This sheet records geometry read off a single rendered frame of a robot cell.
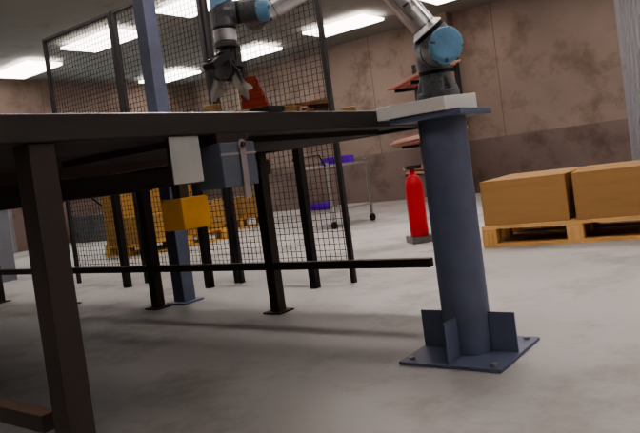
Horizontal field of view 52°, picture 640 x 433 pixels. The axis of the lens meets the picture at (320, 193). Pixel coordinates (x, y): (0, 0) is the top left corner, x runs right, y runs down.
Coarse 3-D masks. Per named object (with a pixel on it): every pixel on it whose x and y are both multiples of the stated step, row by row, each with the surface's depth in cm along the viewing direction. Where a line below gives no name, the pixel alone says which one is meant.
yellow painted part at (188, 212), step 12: (168, 144) 164; (168, 156) 165; (180, 192) 164; (168, 204) 162; (180, 204) 159; (192, 204) 162; (204, 204) 165; (168, 216) 162; (180, 216) 160; (192, 216) 162; (204, 216) 165; (168, 228) 163; (180, 228) 160; (192, 228) 162
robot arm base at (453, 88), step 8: (424, 72) 228; (432, 72) 226; (440, 72) 226; (448, 72) 227; (424, 80) 228; (432, 80) 226; (440, 80) 225; (448, 80) 226; (424, 88) 227; (432, 88) 225; (440, 88) 225; (448, 88) 226; (456, 88) 227; (424, 96) 227; (432, 96) 225
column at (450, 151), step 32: (448, 128) 224; (448, 160) 224; (448, 192) 225; (448, 224) 226; (448, 256) 227; (480, 256) 229; (448, 288) 228; (480, 288) 227; (448, 320) 230; (480, 320) 227; (512, 320) 224; (416, 352) 239; (448, 352) 221; (480, 352) 227; (512, 352) 224
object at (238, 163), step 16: (208, 144) 175; (224, 144) 172; (240, 144) 176; (208, 160) 174; (224, 160) 172; (240, 160) 177; (208, 176) 175; (224, 176) 172; (240, 176) 176; (256, 176) 182
